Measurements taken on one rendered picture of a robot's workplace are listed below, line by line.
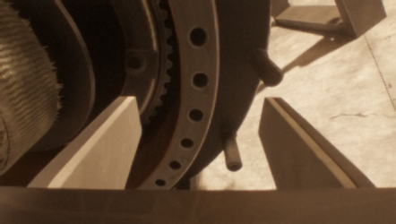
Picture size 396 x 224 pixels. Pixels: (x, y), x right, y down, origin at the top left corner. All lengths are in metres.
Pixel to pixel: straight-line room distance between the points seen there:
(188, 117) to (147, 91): 0.11
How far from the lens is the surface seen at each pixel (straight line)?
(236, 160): 0.21
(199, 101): 0.15
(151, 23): 0.23
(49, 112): 0.19
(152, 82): 0.25
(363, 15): 1.51
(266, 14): 0.21
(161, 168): 0.20
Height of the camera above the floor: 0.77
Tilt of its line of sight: 23 degrees down
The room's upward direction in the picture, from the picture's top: 44 degrees counter-clockwise
